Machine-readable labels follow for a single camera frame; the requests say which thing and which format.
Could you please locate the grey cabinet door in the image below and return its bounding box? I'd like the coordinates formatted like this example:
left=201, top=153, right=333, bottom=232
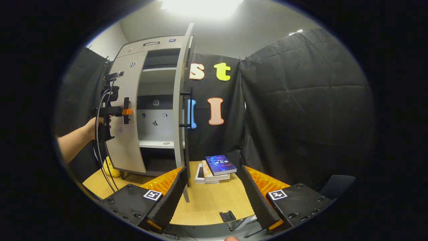
left=173, top=23, right=196, bottom=203
left=105, top=50, right=148, bottom=174

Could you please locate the blue book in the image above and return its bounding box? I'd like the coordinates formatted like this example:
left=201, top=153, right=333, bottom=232
left=205, top=155, right=237, bottom=176

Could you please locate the dark blue chair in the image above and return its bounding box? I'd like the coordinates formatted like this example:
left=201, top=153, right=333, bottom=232
left=319, top=175, right=356, bottom=200

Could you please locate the tan book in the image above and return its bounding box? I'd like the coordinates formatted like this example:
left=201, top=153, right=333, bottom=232
left=202, top=160, right=231, bottom=181

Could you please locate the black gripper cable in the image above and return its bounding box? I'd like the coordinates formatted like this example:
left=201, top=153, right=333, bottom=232
left=95, top=80, right=119, bottom=193

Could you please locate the black table clip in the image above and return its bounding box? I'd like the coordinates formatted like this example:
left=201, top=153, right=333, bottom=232
left=219, top=210, right=236, bottom=223

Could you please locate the large ceiling light panel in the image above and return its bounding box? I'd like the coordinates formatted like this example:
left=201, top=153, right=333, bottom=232
left=160, top=0, right=243, bottom=19

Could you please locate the white book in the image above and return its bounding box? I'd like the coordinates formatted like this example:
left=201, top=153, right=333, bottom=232
left=195, top=163, right=220, bottom=184

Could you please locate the grey double-door shoe cabinet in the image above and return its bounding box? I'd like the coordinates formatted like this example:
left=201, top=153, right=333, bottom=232
left=105, top=23, right=198, bottom=203

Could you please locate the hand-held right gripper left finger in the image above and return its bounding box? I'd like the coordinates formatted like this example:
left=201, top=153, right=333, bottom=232
left=100, top=166, right=188, bottom=232

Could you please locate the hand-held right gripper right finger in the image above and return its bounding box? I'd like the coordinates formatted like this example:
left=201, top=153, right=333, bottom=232
left=240, top=165, right=335, bottom=233

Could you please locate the yellow pineapple plush toy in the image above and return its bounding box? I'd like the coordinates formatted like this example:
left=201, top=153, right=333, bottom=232
left=103, top=156, right=121, bottom=177

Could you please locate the black backdrop cloth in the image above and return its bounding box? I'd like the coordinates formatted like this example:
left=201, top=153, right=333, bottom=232
left=55, top=28, right=375, bottom=191

